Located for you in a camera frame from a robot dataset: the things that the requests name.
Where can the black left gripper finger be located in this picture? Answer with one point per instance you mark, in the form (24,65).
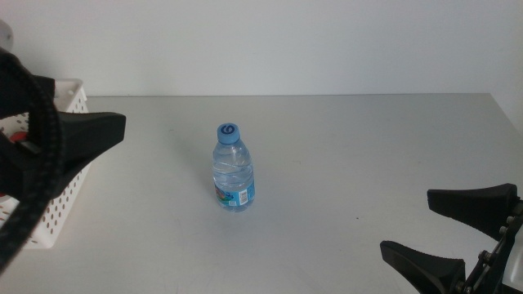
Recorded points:
(90,132)
(12,90)

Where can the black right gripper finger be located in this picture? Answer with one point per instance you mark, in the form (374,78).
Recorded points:
(429,271)
(478,204)

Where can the red cola can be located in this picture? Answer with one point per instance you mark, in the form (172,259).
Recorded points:
(18,136)

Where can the clear blue-capped water bottle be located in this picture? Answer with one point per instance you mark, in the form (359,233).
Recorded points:
(233,171)

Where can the white perforated plastic basket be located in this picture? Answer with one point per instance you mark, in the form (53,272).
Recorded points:
(75,87)

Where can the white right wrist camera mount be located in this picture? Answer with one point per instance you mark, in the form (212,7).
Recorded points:
(517,265)

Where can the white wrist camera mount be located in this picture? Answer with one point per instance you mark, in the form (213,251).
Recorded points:
(517,265)
(4,34)

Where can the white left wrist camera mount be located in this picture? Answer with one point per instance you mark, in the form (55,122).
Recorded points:
(4,34)

